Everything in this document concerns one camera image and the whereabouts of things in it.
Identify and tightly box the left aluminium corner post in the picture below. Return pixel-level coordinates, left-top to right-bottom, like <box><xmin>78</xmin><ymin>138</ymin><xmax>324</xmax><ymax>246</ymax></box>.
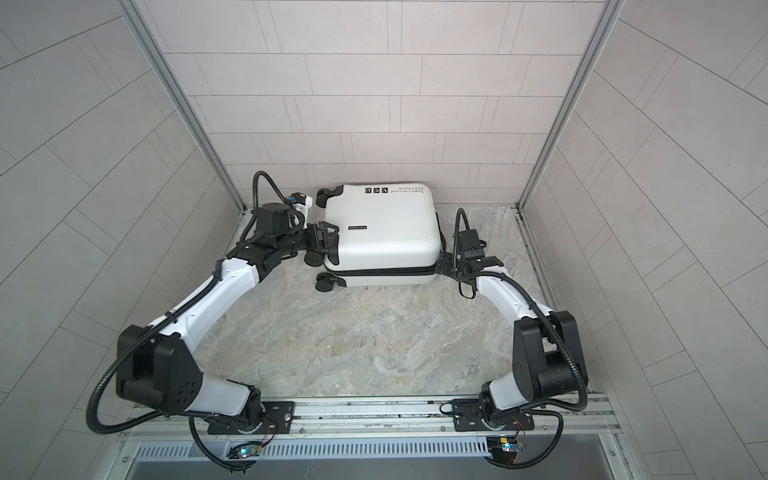
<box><xmin>115</xmin><ymin>0</ymin><xmax>247</xmax><ymax>212</ymax></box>

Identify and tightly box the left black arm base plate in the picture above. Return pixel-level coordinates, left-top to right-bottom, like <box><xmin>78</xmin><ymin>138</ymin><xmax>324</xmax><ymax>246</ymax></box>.
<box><xmin>204</xmin><ymin>401</ymin><xmax>296</xmax><ymax>435</ymax></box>

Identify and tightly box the left green circuit board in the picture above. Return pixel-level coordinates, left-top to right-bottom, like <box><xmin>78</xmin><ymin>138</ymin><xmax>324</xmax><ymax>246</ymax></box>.
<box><xmin>227</xmin><ymin>442</ymin><xmax>263</xmax><ymax>460</ymax></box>

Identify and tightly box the aluminium mounting rail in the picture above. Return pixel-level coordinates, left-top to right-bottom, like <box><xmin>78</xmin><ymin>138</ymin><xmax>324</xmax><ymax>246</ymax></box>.
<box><xmin>121</xmin><ymin>394</ymin><xmax>621</xmax><ymax>440</ymax></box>

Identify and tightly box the black corrugated cable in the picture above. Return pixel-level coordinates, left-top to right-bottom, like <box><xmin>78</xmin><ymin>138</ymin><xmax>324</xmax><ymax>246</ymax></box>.
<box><xmin>85</xmin><ymin>170</ymin><xmax>301</xmax><ymax>472</ymax></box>
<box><xmin>451</xmin><ymin>207</ymin><xmax>590</xmax><ymax>470</ymax></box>

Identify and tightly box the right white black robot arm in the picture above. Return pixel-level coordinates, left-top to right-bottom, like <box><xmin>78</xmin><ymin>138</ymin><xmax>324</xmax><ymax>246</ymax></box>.
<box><xmin>437</xmin><ymin>223</ymin><xmax>588</xmax><ymax>428</ymax></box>

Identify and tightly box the right black corrugated cable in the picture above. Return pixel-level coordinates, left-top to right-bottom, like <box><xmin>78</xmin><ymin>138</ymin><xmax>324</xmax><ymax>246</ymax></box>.
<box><xmin>451</xmin><ymin>207</ymin><xmax>590</xmax><ymax>470</ymax></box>

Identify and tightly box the green circuit board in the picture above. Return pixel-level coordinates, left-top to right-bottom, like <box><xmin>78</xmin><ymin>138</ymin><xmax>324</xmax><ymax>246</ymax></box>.
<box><xmin>227</xmin><ymin>442</ymin><xmax>263</xmax><ymax>460</ymax></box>
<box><xmin>486</xmin><ymin>436</ymin><xmax>524</xmax><ymax>465</ymax></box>

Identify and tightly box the aluminium corner post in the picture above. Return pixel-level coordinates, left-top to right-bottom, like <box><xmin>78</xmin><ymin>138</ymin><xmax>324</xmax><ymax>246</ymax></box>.
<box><xmin>517</xmin><ymin>0</ymin><xmax>624</xmax><ymax>211</ymax></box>
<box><xmin>115</xmin><ymin>0</ymin><xmax>247</xmax><ymax>212</ymax></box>

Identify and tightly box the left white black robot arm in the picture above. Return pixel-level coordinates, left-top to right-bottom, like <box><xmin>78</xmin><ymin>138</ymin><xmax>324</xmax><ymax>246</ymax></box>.
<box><xmin>105</xmin><ymin>203</ymin><xmax>339</xmax><ymax>433</ymax></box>

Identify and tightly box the left black corrugated cable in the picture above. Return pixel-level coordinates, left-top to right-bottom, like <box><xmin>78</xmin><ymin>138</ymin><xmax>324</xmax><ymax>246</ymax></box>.
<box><xmin>85</xmin><ymin>170</ymin><xmax>301</xmax><ymax>472</ymax></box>

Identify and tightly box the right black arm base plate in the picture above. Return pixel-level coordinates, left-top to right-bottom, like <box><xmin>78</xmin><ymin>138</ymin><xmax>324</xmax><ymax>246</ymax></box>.
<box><xmin>448</xmin><ymin>396</ymin><xmax>535</xmax><ymax>432</ymax></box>

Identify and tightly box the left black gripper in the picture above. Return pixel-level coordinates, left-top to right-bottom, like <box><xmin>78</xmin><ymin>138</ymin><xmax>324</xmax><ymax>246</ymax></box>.
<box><xmin>273</xmin><ymin>222</ymin><xmax>340</xmax><ymax>259</ymax></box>

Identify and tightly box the right aluminium corner post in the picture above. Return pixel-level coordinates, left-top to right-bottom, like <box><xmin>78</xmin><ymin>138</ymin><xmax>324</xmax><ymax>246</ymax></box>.
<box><xmin>517</xmin><ymin>0</ymin><xmax>624</xmax><ymax>211</ymax></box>

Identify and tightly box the white suitcase black lining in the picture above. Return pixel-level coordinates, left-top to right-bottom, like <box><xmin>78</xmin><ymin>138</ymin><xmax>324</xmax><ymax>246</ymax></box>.
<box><xmin>305</xmin><ymin>183</ymin><xmax>445</xmax><ymax>292</ymax></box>

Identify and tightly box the right green circuit board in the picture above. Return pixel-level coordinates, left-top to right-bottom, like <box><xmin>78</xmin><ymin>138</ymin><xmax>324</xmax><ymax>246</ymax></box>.
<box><xmin>486</xmin><ymin>436</ymin><xmax>524</xmax><ymax>465</ymax></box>

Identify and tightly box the white ventilation grille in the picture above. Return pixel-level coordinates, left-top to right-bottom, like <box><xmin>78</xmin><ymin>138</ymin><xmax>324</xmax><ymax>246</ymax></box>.
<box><xmin>135</xmin><ymin>436</ymin><xmax>490</xmax><ymax>462</ymax></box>

